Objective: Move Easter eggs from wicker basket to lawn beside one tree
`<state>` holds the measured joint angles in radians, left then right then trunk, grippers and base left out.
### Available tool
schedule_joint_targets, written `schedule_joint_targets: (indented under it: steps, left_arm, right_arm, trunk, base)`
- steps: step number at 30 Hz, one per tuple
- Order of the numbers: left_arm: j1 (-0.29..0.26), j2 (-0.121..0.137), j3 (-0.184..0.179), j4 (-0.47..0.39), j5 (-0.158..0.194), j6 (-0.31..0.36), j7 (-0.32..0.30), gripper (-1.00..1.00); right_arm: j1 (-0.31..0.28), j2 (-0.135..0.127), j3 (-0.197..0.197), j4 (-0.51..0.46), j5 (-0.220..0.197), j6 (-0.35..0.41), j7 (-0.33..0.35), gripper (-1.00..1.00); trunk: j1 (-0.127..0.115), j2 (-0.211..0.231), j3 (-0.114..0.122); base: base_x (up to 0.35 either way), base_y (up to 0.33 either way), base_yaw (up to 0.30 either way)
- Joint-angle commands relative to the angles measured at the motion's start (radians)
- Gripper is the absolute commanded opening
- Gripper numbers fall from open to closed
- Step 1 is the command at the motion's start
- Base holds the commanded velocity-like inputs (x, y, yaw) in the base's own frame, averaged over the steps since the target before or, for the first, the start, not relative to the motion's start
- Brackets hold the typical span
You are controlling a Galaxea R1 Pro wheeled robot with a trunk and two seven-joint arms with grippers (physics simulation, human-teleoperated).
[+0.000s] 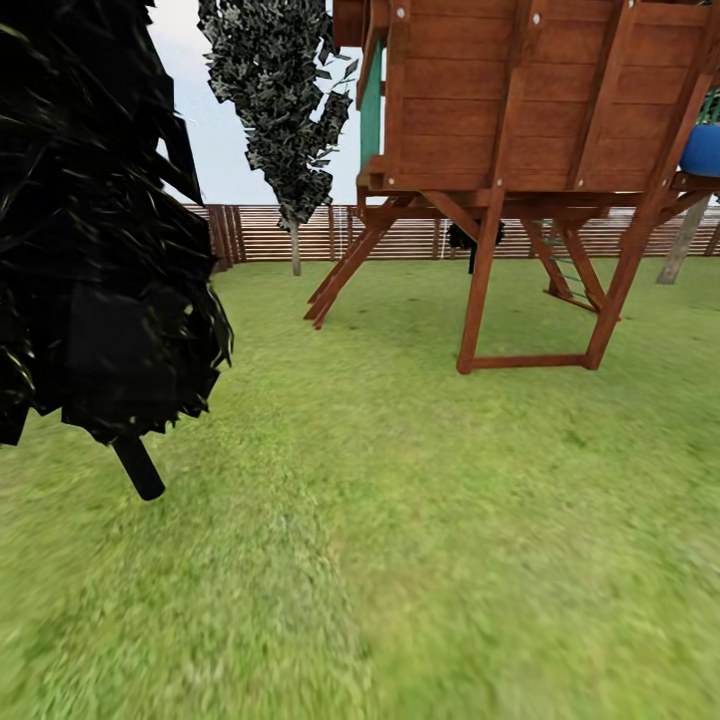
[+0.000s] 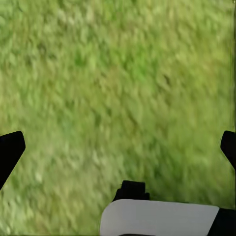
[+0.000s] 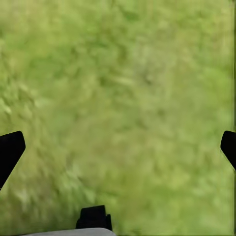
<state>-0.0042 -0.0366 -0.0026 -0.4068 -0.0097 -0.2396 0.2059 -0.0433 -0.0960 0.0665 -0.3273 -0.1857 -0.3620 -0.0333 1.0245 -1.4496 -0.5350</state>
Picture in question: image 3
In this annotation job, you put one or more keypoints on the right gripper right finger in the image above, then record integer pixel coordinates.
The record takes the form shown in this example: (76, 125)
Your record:
(228, 145)

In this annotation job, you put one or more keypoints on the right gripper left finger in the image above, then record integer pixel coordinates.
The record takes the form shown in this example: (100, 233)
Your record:
(12, 146)

